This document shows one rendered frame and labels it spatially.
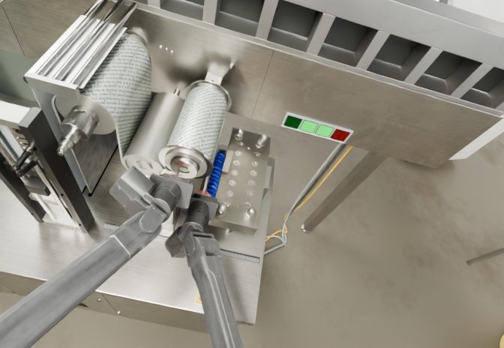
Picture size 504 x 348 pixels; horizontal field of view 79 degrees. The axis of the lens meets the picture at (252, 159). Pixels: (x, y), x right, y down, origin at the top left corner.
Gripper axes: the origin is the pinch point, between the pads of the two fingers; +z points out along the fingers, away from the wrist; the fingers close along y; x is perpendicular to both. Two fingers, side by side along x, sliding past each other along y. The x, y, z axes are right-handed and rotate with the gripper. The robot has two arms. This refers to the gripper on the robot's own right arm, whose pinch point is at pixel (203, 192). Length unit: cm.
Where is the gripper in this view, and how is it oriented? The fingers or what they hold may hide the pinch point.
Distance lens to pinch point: 99.7
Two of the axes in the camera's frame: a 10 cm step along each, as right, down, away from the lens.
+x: 2.8, -8.7, -4.1
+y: 9.6, 2.6, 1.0
